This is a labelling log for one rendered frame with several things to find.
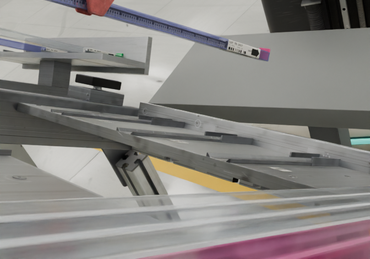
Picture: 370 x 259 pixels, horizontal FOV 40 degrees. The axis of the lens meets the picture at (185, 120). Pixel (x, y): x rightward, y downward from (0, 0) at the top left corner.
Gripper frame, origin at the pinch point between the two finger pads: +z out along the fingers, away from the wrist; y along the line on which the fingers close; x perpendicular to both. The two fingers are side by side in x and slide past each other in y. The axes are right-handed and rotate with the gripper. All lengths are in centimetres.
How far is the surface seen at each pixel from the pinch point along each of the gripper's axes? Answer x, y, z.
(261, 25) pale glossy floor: 170, -105, -30
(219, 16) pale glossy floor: 174, -135, -34
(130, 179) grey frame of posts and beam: 29.7, -23.5, 21.2
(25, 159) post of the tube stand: 20.6, -39.8, 22.0
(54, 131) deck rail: 11.3, -19.0, 13.7
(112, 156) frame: 26.6, -25.1, 17.9
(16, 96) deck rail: 5.5, -18.9, 9.9
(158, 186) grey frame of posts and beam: 34.1, -21.2, 21.7
